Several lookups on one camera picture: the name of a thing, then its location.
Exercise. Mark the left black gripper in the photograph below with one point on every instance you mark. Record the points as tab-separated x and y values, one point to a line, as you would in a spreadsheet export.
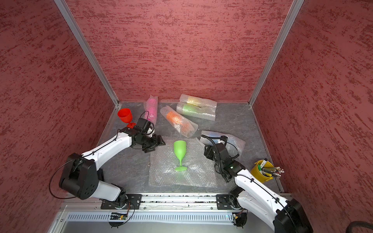
159	139

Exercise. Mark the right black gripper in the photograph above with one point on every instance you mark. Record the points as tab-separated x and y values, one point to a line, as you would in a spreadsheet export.
209	152

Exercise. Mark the clear bubble wrap sheet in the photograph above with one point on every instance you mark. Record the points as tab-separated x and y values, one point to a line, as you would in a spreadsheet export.
194	146
200	171

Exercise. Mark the orange glass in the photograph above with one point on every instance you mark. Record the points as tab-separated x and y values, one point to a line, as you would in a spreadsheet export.
184	126

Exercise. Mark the pink glass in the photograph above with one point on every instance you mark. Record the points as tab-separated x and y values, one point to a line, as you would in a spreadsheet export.
151	108

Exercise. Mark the red wine glass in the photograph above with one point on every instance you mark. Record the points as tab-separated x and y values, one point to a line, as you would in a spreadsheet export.
125	115

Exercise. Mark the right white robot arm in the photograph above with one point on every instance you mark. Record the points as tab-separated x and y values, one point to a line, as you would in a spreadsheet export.
282	215

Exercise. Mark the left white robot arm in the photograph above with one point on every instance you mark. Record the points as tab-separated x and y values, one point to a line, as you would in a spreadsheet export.
81	173

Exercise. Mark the blue glass in bubble wrap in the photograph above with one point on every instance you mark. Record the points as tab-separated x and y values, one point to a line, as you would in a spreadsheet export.
234	145

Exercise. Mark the light green glass in bubble wrap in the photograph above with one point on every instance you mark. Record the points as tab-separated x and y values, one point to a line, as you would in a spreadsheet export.
206	113

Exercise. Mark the yellow glass in bubble wrap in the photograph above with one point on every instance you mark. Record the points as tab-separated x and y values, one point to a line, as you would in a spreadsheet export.
196	101

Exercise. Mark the yellow cup with pens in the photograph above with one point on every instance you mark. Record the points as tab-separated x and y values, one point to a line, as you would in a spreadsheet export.
265	171

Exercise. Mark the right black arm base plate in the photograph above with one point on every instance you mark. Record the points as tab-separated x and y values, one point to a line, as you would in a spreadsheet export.
227	202

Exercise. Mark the aluminium front rail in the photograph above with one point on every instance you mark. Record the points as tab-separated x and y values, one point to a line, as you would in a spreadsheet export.
155	202

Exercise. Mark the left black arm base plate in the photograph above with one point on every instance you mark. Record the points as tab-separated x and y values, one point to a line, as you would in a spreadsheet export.
123	202

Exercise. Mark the white perforated cable duct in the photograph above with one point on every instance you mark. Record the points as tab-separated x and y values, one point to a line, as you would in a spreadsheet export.
161	217

